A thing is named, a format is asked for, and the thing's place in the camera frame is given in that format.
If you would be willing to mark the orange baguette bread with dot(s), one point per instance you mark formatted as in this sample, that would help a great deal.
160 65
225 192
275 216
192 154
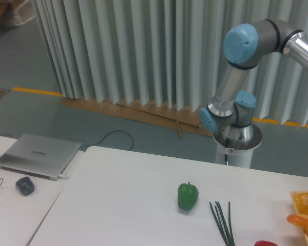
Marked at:
300 220

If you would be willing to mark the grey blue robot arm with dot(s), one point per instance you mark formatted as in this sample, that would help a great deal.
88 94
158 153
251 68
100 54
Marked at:
236 77

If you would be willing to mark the flat brown cardboard sheet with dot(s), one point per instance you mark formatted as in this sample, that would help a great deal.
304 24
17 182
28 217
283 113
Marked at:
183 120

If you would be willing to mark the pale folding screen divider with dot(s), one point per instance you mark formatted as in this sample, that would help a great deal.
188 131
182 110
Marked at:
173 53

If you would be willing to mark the green bell pepper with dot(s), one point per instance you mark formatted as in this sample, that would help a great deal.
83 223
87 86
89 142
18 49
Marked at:
187 196

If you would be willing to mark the white usb plug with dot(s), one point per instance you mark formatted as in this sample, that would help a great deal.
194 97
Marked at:
61 176

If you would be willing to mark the silver laptop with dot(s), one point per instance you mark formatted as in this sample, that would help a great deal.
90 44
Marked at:
39 156

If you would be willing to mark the green chives bunch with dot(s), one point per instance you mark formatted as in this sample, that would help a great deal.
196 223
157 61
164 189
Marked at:
224 225

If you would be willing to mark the black computer mouse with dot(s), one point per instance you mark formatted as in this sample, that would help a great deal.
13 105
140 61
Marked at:
25 186

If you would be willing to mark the red bell pepper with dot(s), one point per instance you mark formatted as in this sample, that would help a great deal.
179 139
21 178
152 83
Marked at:
264 243

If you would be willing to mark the cardboard boxes in plastic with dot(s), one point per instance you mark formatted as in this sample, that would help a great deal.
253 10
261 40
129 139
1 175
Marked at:
16 12

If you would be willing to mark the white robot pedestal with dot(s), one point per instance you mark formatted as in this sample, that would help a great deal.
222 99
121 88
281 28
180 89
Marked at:
235 146

